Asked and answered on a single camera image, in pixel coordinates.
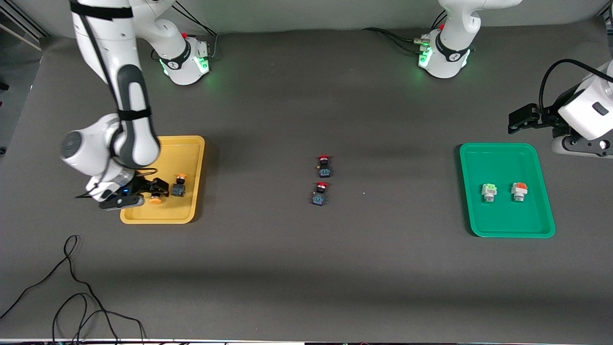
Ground yellow plastic tray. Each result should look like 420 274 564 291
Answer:
120 136 205 225

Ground green plastic tray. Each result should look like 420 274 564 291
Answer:
459 142 556 239

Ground red mushroom push button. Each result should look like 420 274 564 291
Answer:
316 154 333 179
311 182 329 207

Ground dark grey table mat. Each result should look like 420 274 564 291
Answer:
0 19 613 344

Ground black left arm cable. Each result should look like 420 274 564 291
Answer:
539 58 613 112

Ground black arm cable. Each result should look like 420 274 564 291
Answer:
71 0 126 123
539 58 613 112

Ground thin black loose cable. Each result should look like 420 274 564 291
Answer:
0 234 147 345

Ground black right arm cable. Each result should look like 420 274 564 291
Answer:
71 0 126 123

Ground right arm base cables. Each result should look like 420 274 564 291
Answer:
171 0 219 62

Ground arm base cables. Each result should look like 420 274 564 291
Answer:
171 0 219 62
361 10 448 54

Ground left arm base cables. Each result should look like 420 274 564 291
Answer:
361 10 448 54

